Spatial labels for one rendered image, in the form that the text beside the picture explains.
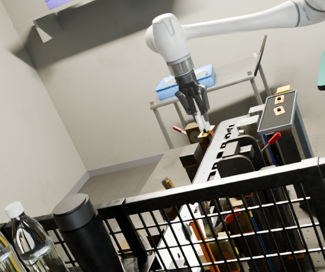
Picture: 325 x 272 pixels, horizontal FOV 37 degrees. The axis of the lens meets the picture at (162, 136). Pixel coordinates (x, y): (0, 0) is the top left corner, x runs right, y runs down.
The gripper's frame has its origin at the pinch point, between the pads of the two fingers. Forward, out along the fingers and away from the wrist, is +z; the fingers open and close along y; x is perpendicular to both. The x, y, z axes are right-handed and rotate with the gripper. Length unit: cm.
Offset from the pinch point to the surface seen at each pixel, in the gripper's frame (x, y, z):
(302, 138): -60, -11, 43
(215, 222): 18.4, -1.4, 32.0
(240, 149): -6.4, -7.4, 16.7
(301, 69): -266, 55, 79
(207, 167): -24.4, 22.0, 33.1
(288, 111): -34.8, -18.6, 16.5
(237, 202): 16.6, -12.0, 25.2
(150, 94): -238, 200, 64
